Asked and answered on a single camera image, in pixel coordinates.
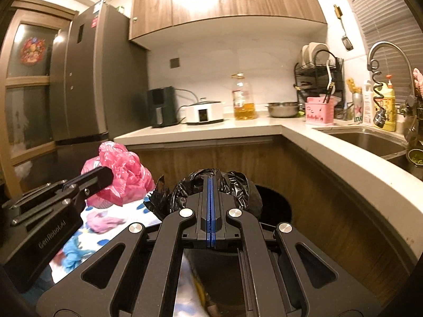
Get pink plastic bag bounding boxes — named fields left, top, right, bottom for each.
left=81, top=141, right=155, bottom=209

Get small purple glove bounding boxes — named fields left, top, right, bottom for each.
left=87, top=212, right=125, bottom=234

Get blue plastic glove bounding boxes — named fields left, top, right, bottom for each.
left=62, top=235, right=94, bottom=273

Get black trash bin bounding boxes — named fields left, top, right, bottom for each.
left=186, top=185, right=292, bottom=316

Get chrome kitchen faucet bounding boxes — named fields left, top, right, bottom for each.
left=366, top=41, right=419, bottom=147

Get wooden glass door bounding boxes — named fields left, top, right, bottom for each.
left=1, top=0, right=77, bottom=197

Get wooden lower cabinets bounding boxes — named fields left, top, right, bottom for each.
left=128, top=135, right=417, bottom=306

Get dark steel refrigerator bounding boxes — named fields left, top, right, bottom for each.
left=49, top=0, right=151, bottom=179

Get black air fryer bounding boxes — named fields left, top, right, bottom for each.
left=147, top=86, right=178, bottom=128

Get white slow cooker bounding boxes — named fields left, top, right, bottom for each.
left=185, top=100, right=224, bottom=125

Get steel sink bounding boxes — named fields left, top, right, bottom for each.
left=318, top=126, right=422, bottom=180

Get cooking oil bottle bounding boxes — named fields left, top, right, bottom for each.
left=231, top=72, right=257, bottom=120

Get pink utensil holder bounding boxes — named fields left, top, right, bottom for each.
left=305, top=97, right=335, bottom=126

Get stainless steel bowl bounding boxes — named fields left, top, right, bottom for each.
left=267, top=102, right=299, bottom=118

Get beer can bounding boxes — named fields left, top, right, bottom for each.
left=352, top=92, right=364, bottom=124

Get white bottle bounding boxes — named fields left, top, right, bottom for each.
left=362, top=80, right=375, bottom=126

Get yellow detergent bottle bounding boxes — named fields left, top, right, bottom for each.
left=374, top=74, right=397, bottom=132

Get black dish rack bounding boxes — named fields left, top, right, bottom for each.
left=293, top=41, right=345, bottom=110

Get pink cloth on faucet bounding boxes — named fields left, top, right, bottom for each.
left=412, top=68, right=423, bottom=97

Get hanging black spatula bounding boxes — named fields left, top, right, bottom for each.
left=333, top=4, right=353, bottom=52

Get window blinds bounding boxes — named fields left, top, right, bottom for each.
left=351, top=0, right=422, bottom=88

